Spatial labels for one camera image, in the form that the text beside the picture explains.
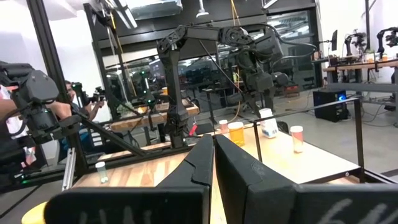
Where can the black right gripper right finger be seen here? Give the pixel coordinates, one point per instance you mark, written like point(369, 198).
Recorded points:
point(264, 199)

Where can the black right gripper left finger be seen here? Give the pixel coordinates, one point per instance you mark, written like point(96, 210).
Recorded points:
point(140, 205)

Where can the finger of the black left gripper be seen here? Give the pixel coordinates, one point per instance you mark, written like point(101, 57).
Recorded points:
point(270, 99)
point(254, 104)

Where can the white melatonin bottle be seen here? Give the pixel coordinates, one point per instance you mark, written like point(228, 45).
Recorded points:
point(269, 127)

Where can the orange pill bottle white cap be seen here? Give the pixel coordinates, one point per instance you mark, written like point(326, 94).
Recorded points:
point(236, 135)

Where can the pink pill vial white cap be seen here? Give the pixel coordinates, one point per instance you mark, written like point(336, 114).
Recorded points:
point(297, 141)
point(224, 127)

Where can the teal pill vial white cap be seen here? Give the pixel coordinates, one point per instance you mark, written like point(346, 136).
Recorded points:
point(101, 174)

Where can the fish oil bottle yellow cap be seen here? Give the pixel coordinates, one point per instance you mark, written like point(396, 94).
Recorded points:
point(32, 216)

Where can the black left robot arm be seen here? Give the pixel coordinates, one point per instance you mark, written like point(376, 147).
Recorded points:
point(174, 77)

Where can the wooden shelf board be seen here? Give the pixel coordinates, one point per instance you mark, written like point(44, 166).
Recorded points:
point(280, 161)

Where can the black computer tower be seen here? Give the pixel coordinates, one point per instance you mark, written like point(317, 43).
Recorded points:
point(329, 107)

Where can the small red tag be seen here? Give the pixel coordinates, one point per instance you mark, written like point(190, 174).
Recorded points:
point(193, 130)

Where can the long wooden workbench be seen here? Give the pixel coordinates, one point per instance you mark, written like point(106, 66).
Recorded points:
point(357, 66)

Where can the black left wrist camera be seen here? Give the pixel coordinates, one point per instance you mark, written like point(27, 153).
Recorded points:
point(269, 45)

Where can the silver aluminium rail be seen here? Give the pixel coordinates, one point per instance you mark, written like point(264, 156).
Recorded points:
point(69, 169)

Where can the black metal shelf frame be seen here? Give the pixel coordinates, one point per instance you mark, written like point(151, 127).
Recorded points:
point(358, 133)

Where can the black aluminium rig frame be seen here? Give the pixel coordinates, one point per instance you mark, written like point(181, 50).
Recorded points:
point(42, 31)

